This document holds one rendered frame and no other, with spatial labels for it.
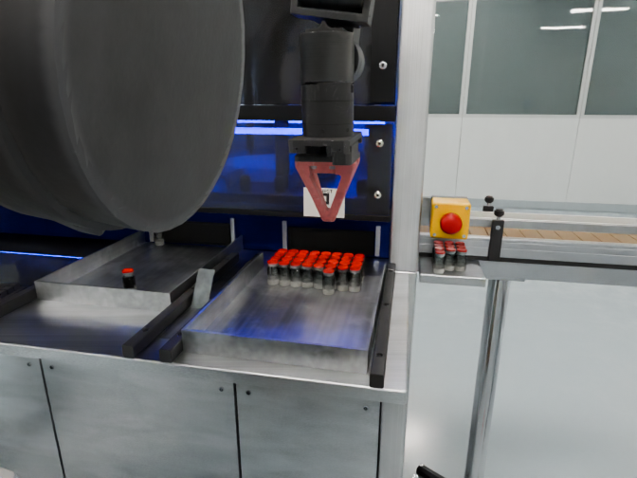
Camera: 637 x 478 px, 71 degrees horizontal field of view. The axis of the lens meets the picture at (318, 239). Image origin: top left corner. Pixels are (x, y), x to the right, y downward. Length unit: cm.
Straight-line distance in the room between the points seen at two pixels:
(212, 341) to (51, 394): 89
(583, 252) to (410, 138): 45
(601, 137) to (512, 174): 95
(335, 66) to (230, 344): 38
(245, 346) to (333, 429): 57
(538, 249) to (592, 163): 482
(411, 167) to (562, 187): 498
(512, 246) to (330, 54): 69
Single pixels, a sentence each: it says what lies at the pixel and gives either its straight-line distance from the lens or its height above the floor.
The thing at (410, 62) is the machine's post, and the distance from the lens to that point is 88.
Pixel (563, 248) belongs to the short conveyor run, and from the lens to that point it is 109.
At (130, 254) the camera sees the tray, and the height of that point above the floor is 88.
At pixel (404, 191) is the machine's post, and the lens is 90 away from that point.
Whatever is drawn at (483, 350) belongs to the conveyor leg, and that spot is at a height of 63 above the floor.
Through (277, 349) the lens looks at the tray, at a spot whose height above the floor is 90.
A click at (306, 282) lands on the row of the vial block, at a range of 84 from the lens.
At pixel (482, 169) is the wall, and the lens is 560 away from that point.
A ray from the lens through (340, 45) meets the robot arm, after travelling 49.
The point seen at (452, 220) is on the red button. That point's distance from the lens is 88.
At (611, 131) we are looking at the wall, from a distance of 588.
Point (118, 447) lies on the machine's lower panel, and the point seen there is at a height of 31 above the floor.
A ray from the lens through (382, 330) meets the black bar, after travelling 67.
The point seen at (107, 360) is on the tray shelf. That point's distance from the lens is 72.
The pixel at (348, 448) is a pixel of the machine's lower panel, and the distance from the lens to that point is 120.
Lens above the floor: 122
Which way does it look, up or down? 17 degrees down
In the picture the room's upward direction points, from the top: straight up
